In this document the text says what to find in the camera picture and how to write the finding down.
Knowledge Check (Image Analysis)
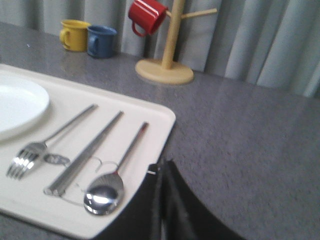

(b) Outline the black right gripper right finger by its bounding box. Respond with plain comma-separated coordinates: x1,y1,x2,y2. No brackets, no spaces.
161,159,243,240

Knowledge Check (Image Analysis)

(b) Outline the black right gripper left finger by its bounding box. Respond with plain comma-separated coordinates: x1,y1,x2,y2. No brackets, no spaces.
95,164,162,240

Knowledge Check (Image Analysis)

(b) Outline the silver metal spoon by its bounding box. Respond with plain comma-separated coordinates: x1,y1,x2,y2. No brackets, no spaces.
83,122,149,216

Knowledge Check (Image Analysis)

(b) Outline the silver metal fork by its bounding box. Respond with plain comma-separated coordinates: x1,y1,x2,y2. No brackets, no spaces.
5,104,98,180

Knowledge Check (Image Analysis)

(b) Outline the white round plate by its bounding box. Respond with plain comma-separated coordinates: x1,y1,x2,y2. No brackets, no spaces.
0,73,50,141

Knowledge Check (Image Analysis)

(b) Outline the cream rabbit serving tray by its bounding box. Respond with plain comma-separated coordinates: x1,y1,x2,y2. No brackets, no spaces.
0,64,176,240

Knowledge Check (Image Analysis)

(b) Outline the wooden mug tree stand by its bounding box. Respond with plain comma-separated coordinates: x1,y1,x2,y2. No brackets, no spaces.
135,0,218,85

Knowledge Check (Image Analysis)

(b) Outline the blue enamel mug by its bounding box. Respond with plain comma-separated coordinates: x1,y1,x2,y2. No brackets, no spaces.
87,25,118,59

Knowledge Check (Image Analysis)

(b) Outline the yellow enamel mug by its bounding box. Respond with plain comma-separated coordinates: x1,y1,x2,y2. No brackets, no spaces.
59,19,91,52

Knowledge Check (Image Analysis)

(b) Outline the red enamel mug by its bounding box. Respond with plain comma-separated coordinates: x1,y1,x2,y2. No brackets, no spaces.
128,0,169,37

